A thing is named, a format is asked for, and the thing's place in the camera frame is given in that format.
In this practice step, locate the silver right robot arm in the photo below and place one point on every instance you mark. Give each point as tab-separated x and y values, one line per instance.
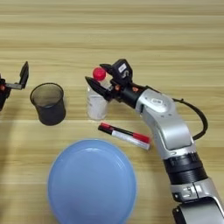
172	128

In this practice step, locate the clear bottle with red cap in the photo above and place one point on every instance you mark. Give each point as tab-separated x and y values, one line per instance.
96	109

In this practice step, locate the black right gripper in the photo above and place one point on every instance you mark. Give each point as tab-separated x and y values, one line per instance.
128	93

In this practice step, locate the black mesh cup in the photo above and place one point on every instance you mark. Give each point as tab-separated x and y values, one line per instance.
51	113

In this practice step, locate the blue round plate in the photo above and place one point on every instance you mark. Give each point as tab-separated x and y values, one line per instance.
87	192

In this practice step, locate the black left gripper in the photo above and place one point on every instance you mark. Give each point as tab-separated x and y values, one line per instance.
2	96

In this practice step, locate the black pen with red ends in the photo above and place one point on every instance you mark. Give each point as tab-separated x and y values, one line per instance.
141	137

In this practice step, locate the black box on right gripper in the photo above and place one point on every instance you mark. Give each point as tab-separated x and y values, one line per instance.
122	70

